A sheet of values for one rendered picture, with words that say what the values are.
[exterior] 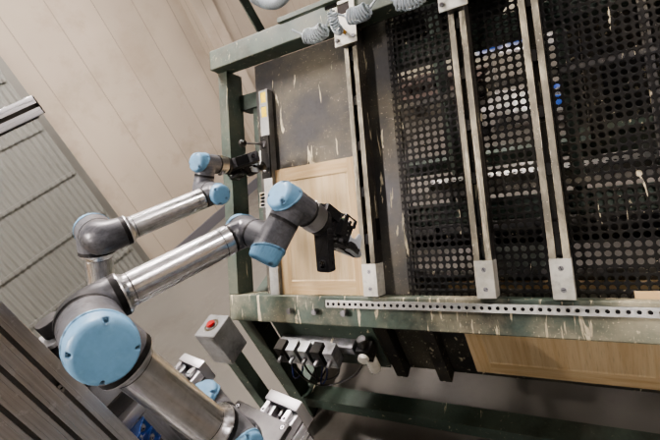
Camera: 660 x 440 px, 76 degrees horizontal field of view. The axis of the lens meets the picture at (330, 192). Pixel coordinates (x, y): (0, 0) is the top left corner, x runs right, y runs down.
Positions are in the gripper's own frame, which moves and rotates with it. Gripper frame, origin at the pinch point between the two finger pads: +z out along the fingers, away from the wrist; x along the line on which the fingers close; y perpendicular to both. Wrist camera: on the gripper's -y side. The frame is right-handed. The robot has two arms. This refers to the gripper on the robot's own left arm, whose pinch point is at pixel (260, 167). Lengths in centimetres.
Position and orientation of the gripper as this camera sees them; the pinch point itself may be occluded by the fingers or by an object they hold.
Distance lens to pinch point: 189.1
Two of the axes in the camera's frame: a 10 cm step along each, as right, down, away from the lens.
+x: 3.6, 8.9, -2.6
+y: -7.8, 4.5, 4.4
